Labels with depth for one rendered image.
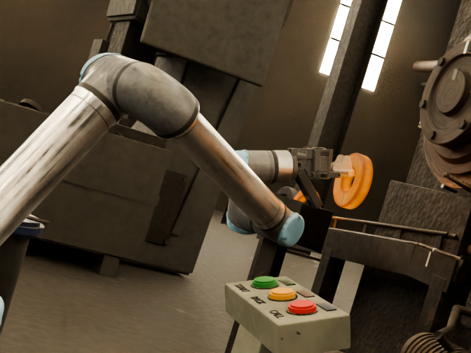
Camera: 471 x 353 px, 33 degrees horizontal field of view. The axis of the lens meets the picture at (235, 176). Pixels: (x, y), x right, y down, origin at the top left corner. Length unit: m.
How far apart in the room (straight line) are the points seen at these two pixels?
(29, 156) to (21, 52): 10.15
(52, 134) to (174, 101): 0.26
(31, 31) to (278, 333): 10.86
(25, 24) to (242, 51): 7.44
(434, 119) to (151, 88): 0.85
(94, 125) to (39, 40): 10.15
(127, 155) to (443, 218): 2.27
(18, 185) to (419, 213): 1.25
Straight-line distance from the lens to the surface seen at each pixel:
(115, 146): 4.20
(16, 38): 11.81
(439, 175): 2.22
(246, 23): 4.67
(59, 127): 1.68
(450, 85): 2.14
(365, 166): 2.18
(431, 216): 2.37
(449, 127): 2.11
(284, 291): 1.21
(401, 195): 2.53
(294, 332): 1.11
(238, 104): 4.96
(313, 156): 2.15
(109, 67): 1.72
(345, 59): 9.24
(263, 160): 2.08
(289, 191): 3.09
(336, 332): 1.14
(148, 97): 1.64
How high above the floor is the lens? 0.77
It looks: 1 degrees down
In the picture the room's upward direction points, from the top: 17 degrees clockwise
